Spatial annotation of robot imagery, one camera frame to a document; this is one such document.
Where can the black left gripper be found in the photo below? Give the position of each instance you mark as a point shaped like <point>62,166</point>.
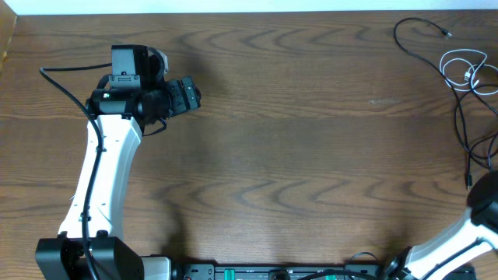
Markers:
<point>180,104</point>

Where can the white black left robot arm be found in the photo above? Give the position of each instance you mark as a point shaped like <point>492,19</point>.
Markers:
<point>89,244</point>

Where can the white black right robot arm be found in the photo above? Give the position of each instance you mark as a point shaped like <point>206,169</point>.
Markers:
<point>474,234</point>

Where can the brown cardboard side panel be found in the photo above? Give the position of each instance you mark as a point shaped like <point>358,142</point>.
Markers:
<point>8,20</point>

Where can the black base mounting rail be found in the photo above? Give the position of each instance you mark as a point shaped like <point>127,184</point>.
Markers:
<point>218,272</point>

